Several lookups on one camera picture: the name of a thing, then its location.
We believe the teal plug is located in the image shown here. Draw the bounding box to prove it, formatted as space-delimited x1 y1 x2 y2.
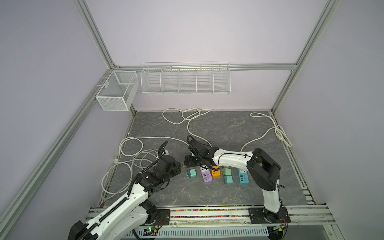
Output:
224 176 234 184
188 169 197 178

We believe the white cable of teal strip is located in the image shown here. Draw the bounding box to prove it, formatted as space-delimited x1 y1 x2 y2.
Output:
239 112 292 153

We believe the green plug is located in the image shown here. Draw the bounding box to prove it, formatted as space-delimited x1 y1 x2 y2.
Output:
223 168 232 176

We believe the white vented cable duct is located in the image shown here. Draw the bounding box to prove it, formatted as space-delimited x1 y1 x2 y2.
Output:
136 226 270 240

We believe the white cable of black strip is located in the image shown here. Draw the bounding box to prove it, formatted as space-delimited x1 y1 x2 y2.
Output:
100 143 163 201

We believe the white mesh box basket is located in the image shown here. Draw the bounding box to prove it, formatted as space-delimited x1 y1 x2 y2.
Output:
96 71 140 112

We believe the white cable of purple strip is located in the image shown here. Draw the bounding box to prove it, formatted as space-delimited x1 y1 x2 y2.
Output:
118 107 205 160

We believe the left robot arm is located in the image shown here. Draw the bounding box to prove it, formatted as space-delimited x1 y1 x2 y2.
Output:
68 141 181 240

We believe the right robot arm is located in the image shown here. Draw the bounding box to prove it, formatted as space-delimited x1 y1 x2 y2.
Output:
184 135 283 223

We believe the white cable of orange strip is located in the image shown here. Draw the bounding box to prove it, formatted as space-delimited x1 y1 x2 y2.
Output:
181 108 214 148

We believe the white wire wall basket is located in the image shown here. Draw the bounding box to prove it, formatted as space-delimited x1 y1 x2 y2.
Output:
141 62 232 95

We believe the aluminium front rail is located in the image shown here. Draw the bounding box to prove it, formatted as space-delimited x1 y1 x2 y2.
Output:
88 205 336 228

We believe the orange power strip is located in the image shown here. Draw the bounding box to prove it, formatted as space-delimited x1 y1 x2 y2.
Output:
212 166 221 178

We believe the teal power strip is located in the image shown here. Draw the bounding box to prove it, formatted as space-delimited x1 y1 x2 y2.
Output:
238 169 249 185

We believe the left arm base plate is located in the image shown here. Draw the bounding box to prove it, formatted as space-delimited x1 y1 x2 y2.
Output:
144 209 171 226

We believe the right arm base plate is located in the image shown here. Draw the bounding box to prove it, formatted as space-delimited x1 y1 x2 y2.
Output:
249 206 291 224

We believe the purple power strip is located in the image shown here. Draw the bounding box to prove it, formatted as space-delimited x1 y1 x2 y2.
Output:
200 166 213 184

